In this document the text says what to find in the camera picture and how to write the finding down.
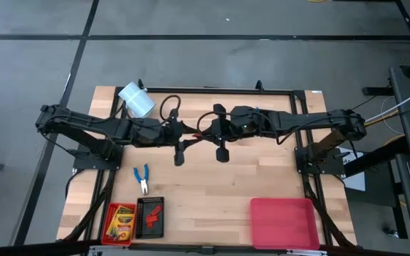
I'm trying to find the yellow cable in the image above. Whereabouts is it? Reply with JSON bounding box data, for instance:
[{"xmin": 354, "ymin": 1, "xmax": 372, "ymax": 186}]
[{"xmin": 357, "ymin": 112, "xmax": 405, "ymax": 146}]

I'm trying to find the white paper sheet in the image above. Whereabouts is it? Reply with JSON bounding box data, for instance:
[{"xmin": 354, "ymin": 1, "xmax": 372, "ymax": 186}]
[{"xmin": 338, "ymin": 146, "xmax": 367, "ymax": 193}]

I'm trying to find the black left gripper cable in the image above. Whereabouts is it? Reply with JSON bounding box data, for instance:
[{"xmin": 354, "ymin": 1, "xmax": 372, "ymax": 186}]
[{"xmin": 159, "ymin": 93, "xmax": 182, "ymax": 122}]

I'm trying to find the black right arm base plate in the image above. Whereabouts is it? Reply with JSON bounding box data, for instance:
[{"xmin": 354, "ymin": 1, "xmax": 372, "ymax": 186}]
[{"xmin": 294, "ymin": 144, "xmax": 347, "ymax": 176}]

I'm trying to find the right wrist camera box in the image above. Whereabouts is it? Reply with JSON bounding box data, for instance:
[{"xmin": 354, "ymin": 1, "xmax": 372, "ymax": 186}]
[{"xmin": 214, "ymin": 146, "xmax": 231, "ymax": 164}]

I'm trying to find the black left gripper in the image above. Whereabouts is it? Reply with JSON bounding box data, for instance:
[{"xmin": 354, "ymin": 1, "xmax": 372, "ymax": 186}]
[{"xmin": 161, "ymin": 108, "xmax": 206, "ymax": 153}]

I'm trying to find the pink plastic tray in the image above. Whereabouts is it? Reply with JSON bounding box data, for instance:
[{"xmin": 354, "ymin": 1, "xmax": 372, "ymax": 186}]
[{"xmin": 249, "ymin": 197, "xmax": 321, "ymax": 251}]

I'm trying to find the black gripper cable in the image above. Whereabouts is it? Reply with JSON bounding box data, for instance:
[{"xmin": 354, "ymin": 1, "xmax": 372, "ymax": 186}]
[
  {"xmin": 159, "ymin": 93, "xmax": 182, "ymax": 122},
  {"xmin": 196, "ymin": 110, "xmax": 227, "ymax": 138}
]

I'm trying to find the black support beam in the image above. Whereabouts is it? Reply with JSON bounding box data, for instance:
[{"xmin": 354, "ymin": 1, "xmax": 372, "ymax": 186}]
[{"xmin": 343, "ymin": 137, "xmax": 410, "ymax": 178}]

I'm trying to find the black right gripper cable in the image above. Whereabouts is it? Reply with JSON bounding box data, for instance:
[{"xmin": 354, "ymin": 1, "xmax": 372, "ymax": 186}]
[{"xmin": 196, "ymin": 110, "xmax": 227, "ymax": 138}]

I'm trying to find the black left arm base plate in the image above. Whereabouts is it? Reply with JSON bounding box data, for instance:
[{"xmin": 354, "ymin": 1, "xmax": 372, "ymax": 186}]
[{"xmin": 71, "ymin": 144, "xmax": 124, "ymax": 171}]

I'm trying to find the black mesh basket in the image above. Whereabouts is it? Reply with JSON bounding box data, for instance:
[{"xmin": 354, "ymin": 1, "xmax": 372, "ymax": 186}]
[{"xmin": 134, "ymin": 196, "xmax": 166, "ymax": 240}]

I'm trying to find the small red plastic basket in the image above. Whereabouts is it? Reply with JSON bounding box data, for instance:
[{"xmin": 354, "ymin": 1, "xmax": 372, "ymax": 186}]
[{"xmin": 100, "ymin": 202, "xmax": 137, "ymax": 247}]

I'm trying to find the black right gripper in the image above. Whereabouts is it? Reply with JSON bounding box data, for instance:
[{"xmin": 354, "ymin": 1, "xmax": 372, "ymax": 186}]
[{"xmin": 194, "ymin": 104, "xmax": 263, "ymax": 149}]

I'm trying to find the black camera rig bar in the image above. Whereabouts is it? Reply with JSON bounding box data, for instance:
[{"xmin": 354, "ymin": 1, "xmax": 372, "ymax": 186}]
[{"xmin": 0, "ymin": 238, "xmax": 410, "ymax": 256}]

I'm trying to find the white cable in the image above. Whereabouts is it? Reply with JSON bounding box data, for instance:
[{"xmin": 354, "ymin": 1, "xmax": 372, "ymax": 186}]
[{"xmin": 358, "ymin": 83, "xmax": 410, "ymax": 126}]

